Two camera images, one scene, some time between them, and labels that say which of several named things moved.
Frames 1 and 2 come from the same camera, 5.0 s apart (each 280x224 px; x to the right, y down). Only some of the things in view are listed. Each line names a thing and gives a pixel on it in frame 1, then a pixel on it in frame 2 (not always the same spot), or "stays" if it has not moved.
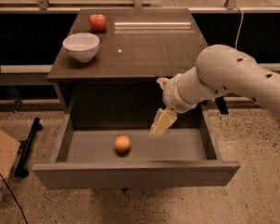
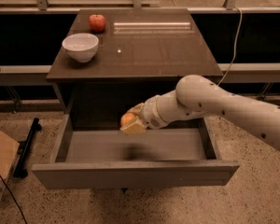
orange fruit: (122, 144) -> (127, 119)
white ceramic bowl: (81, 47) stays
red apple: (98, 22) stays
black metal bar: (26, 146) stays
